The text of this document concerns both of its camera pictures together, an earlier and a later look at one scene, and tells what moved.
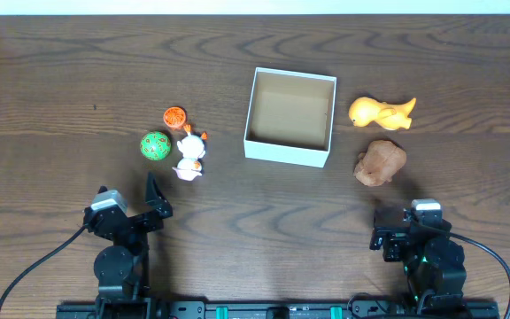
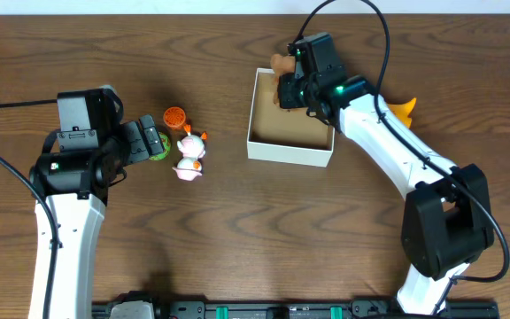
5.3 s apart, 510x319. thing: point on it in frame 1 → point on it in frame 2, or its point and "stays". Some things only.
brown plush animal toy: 380,163 → 281,65
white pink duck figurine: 192,147 stays
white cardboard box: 290,118 stays
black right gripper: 397,237 → 286,97
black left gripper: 136,221 → 144,142
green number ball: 155,145 stays
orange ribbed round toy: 174,116 stays
